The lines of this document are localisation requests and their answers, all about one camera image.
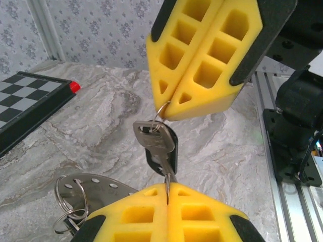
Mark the black key tag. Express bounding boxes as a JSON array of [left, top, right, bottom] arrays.
[[145, 123, 179, 177]]

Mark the small metal keyring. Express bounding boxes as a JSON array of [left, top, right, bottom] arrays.
[[52, 208, 88, 235]]

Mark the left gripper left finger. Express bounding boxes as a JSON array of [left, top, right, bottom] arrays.
[[70, 181, 169, 242]]

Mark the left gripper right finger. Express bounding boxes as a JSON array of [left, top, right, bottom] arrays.
[[167, 181, 265, 242]]

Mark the grey metal key holder plate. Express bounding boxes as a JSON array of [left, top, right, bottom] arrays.
[[57, 173, 139, 215]]

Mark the silver key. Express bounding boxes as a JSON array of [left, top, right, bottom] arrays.
[[133, 120, 177, 205]]

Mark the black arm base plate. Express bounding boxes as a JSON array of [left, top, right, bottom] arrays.
[[262, 108, 323, 187]]

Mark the black grey chessboard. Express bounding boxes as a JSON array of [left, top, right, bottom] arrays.
[[0, 71, 77, 158]]

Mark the large metal keyring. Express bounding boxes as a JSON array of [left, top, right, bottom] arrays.
[[54, 175, 89, 220]]

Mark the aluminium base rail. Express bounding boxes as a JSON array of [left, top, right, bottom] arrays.
[[252, 72, 323, 242]]

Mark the thin metal keyring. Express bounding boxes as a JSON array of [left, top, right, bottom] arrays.
[[150, 100, 170, 133]]

